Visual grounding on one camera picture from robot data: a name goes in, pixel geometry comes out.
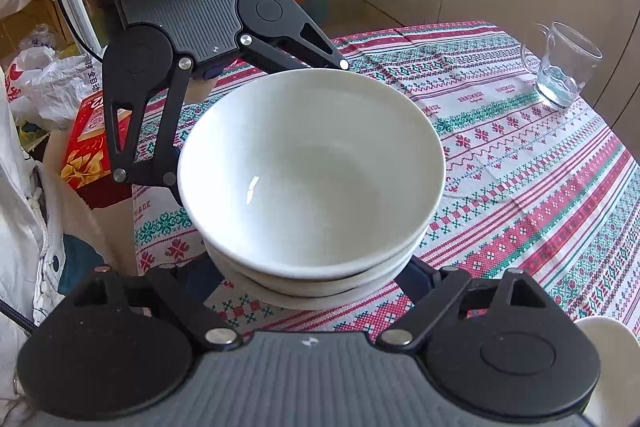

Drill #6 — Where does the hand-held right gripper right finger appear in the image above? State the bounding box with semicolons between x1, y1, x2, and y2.
376;257;548;349

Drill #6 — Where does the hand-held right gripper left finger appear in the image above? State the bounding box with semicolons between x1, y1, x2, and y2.
75;252;242;349

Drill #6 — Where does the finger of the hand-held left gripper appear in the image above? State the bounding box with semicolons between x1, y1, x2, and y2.
239;6;351;72
102;56;195;208

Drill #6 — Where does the white ceramic bowl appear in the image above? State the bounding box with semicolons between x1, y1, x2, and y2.
202;227;418;298
232;269;401;312
177;69;446;280

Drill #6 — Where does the white floral plate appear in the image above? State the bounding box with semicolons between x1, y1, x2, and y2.
574;316;640;427

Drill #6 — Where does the red gift box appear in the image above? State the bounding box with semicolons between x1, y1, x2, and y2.
61;96;133;210

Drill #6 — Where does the person's white jacket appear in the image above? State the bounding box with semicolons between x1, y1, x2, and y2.
0;82;68;427

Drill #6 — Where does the white plastic bag red print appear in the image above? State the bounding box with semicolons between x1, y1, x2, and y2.
5;24;108;130

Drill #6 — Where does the patterned red green tablecloth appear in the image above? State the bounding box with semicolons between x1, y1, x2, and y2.
132;21;640;343

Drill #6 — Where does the clear glass mug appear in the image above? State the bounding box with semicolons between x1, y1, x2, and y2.
520;22;603;110

